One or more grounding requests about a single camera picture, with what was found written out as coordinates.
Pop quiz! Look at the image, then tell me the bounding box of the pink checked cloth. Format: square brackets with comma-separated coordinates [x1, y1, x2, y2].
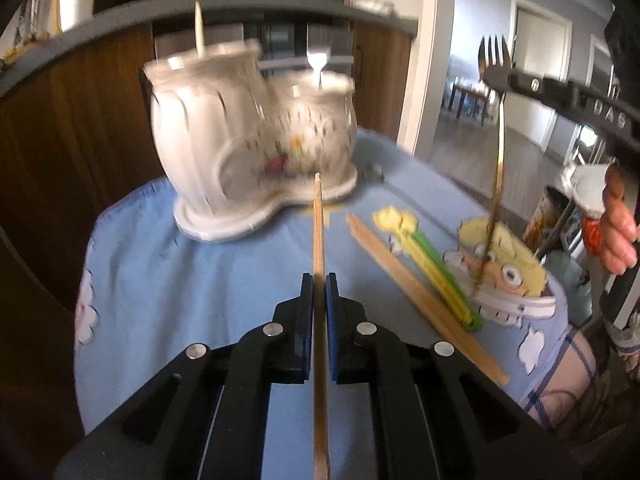
[520, 332, 598, 428]

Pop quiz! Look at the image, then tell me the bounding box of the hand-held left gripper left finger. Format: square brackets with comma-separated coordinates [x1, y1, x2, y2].
[52, 272, 316, 480]

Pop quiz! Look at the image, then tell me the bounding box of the white floral ceramic utensil holder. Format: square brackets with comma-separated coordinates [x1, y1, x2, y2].
[142, 40, 360, 245]

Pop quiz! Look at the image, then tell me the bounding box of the printed tin can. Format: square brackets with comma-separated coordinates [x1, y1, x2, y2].
[522, 185, 573, 261]

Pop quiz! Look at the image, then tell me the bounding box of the cream chopstick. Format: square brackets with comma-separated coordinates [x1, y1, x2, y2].
[194, 1, 207, 57]

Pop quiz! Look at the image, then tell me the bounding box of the gold fork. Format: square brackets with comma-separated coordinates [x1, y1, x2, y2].
[472, 34, 513, 291]

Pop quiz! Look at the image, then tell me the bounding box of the stainless steel oven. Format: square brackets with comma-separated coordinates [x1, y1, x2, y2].
[257, 20, 353, 81]

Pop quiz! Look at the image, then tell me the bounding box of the grey kitchen countertop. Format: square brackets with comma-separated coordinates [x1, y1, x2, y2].
[0, 0, 420, 98]

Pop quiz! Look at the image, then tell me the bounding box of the person's right hand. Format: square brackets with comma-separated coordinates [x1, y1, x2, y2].
[597, 162, 640, 277]

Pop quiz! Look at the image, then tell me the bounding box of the white lidded jar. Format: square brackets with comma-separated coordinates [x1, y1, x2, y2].
[570, 164, 618, 248]

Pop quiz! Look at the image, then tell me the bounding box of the dark dining table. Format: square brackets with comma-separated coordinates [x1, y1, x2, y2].
[442, 77, 493, 126]

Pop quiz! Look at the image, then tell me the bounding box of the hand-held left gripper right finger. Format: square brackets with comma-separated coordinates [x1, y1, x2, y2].
[325, 272, 583, 480]

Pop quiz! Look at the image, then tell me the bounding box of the white dish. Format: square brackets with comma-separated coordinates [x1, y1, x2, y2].
[350, 0, 396, 16]

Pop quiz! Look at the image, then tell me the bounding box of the white door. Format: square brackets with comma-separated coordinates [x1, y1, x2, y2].
[585, 35, 618, 91]
[511, 0, 573, 153]

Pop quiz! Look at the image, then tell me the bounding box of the silver fork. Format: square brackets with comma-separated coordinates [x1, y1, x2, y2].
[304, 25, 333, 92]

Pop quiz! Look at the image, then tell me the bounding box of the blue cartoon printed blanket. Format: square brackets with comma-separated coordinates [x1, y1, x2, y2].
[74, 127, 598, 480]

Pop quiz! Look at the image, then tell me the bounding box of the wooden chopstick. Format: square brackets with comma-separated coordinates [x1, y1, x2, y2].
[352, 216, 511, 383]
[345, 213, 501, 387]
[311, 172, 332, 480]

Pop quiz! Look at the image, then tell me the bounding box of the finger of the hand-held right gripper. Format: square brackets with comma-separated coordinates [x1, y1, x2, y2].
[481, 66, 640, 133]

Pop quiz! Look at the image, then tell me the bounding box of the wooden cabinet front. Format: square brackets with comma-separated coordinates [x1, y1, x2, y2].
[0, 25, 171, 311]
[352, 20, 413, 153]

